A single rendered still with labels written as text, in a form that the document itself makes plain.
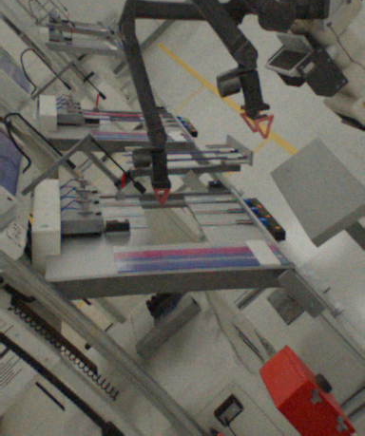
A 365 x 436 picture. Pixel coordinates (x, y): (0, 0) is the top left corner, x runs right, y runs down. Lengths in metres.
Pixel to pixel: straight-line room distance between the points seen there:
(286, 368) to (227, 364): 0.45
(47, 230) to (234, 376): 0.70
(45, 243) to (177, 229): 1.50
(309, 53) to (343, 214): 0.53
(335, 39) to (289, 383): 1.14
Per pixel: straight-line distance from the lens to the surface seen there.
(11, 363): 1.96
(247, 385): 2.12
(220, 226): 2.25
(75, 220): 2.13
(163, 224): 3.40
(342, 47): 2.32
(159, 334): 2.37
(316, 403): 1.64
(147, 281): 1.88
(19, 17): 6.74
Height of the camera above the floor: 1.79
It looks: 21 degrees down
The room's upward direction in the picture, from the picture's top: 43 degrees counter-clockwise
